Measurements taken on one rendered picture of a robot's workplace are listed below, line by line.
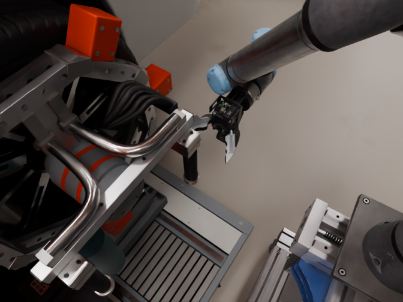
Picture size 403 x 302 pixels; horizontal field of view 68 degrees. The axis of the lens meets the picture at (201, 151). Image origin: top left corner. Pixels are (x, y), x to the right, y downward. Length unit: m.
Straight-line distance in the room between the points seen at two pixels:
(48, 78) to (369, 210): 0.75
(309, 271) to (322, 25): 0.61
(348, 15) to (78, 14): 0.47
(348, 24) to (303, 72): 1.82
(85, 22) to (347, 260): 0.73
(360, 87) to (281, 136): 0.72
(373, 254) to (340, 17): 0.49
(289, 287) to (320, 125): 1.06
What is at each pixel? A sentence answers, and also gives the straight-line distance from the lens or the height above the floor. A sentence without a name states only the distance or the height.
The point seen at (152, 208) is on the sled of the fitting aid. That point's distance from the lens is 1.47.
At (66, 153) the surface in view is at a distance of 0.63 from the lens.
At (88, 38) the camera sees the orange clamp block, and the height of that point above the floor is 1.13.
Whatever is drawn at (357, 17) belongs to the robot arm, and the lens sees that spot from 0.49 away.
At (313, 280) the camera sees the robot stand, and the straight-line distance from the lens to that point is 0.87.
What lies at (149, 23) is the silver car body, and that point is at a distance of 1.13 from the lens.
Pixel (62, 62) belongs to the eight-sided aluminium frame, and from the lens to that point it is 0.63.
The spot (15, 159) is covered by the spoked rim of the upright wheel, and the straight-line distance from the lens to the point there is 0.81.
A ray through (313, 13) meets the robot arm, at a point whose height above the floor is 1.23.
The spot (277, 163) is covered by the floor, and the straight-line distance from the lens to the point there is 1.78.
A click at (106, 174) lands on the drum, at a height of 0.91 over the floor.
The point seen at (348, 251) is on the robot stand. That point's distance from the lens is 0.77.
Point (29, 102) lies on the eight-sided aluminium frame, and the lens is 0.61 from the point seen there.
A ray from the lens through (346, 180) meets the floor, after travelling 1.86.
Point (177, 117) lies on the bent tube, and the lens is 0.62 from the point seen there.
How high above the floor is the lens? 1.50
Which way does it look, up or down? 58 degrees down
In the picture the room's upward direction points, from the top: straight up
